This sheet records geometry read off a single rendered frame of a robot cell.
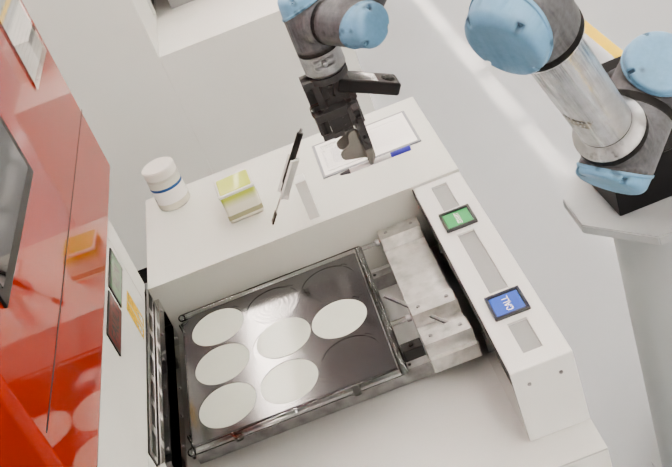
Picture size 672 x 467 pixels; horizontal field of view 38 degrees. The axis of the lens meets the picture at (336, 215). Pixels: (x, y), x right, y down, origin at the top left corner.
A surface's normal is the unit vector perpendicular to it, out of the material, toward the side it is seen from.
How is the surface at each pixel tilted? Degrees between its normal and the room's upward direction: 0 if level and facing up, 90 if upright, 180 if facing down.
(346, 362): 0
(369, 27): 92
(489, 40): 112
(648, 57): 39
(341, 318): 0
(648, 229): 0
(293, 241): 90
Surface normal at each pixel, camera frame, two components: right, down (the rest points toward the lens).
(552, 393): 0.18, 0.49
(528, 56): -0.47, 0.84
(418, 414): -0.32, -0.79
